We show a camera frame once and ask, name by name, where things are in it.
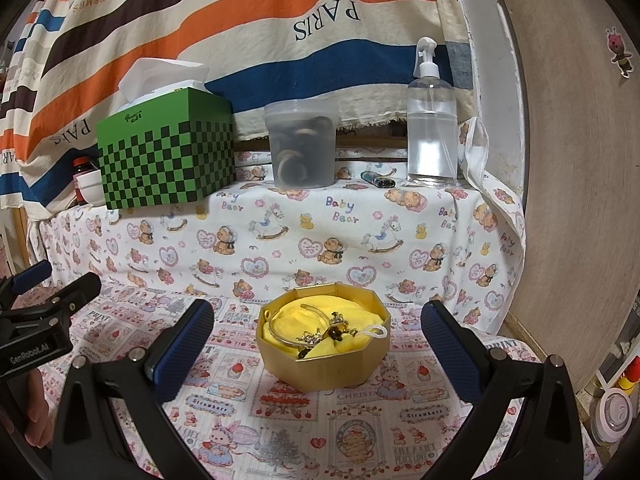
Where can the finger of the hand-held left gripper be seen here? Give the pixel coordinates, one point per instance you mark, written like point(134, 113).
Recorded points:
point(32, 275)
point(75, 291)

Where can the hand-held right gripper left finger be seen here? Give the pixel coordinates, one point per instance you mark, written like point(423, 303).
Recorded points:
point(185, 355)

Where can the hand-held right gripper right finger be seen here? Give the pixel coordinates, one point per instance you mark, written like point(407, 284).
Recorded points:
point(445, 345)

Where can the black charm jewelry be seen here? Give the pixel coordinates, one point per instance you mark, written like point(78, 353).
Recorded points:
point(304, 354)

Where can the gold octagonal jewelry box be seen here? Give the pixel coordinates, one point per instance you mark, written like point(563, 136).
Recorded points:
point(320, 367)

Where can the person's left hand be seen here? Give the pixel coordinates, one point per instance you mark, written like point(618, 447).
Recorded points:
point(35, 412)

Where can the white bowl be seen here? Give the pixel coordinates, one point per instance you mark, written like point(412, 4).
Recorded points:
point(90, 185)

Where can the red jar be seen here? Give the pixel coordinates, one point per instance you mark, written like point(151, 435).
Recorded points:
point(82, 164)

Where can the yellow cloth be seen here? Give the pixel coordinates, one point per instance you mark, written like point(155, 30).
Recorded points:
point(320, 310)

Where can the bear print cloth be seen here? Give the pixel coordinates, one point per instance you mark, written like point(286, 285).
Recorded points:
point(350, 240)

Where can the green checkered tissue box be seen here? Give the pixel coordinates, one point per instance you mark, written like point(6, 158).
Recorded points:
point(165, 160)

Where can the dark lighter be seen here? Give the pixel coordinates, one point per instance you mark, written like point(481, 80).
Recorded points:
point(377, 178)

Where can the pink and white round container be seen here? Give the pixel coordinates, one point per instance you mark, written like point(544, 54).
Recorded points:
point(612, 412)

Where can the yellow bottle with red cap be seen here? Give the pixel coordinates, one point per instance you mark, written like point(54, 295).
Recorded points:
point(629, 377)

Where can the clear spray bottle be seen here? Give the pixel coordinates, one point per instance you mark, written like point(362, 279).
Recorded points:
point(432, 130)

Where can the white tissue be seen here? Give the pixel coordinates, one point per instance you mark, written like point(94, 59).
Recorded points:
point(160, 77)

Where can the clear plastic container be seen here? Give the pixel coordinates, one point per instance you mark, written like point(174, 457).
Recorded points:
point(300, 145)

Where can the striped cloth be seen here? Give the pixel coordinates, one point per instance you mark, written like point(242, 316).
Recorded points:
point(250, 35)

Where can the cartoon wall sticker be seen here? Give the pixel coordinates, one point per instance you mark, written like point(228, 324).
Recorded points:
point(619, 52)

